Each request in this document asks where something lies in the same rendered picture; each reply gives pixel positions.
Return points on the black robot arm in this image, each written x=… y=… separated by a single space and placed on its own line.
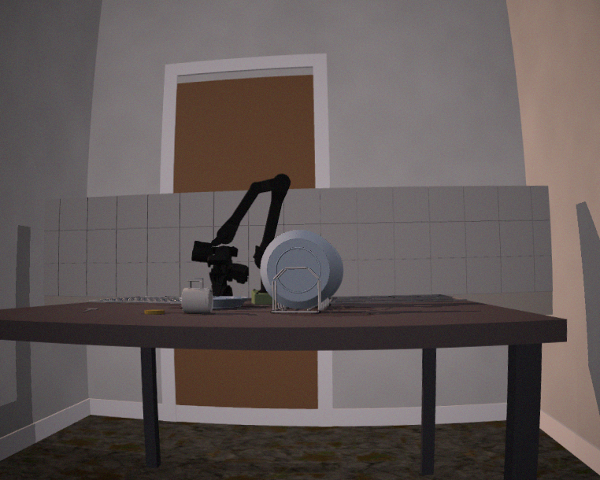
x=201 y=251

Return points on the white tiled splashback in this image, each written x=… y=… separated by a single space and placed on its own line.
x=487 y=244

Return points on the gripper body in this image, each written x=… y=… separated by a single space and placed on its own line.
x=220 y=262

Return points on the grey mug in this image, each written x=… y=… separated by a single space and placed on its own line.
x=197 y=300

